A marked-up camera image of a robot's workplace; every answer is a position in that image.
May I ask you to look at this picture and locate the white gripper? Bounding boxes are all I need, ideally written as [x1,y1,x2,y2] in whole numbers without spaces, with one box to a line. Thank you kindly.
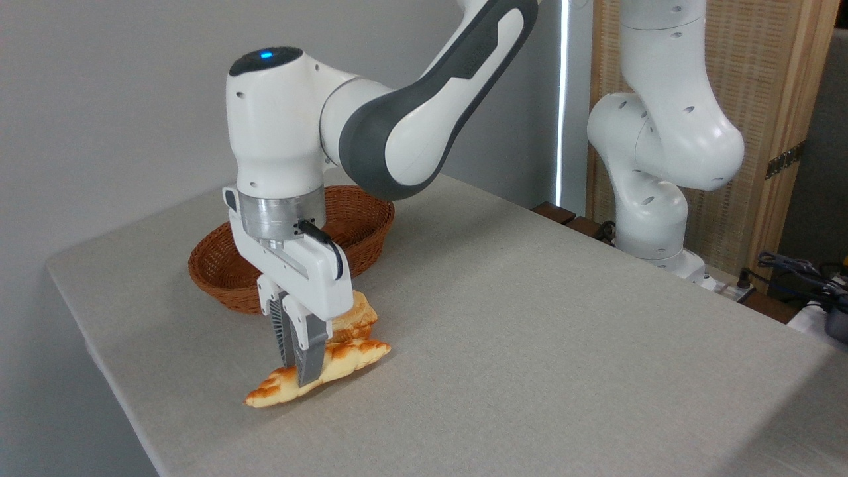
[223,188,354,387]

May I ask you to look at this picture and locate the long braided bread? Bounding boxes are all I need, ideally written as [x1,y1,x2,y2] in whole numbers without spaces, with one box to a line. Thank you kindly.
[244,339,392,408]

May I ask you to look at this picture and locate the small round bread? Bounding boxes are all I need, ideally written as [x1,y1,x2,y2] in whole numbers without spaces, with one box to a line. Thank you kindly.
[329,290,378,344]

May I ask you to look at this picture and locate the brown wicker basket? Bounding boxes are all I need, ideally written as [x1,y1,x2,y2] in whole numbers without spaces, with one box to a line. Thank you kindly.
[188,185,396,315]

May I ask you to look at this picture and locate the grey tablecloth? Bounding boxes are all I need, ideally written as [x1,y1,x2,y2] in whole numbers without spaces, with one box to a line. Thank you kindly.
[45,138,848,477]

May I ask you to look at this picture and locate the dark brown wooden bench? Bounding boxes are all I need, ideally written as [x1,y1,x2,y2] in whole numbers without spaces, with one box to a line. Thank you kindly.
[532,201,802,325]

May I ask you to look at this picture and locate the dark grey pot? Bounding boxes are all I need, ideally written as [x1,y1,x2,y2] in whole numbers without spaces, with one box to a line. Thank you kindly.
[825,303,848,344]

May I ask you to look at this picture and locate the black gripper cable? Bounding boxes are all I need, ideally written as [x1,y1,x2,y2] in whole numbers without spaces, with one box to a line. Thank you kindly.
[297,219,345,280]

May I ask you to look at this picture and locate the dark cable bundle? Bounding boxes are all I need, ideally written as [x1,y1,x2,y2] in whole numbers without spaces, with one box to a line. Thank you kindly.
[757,251,848,312]

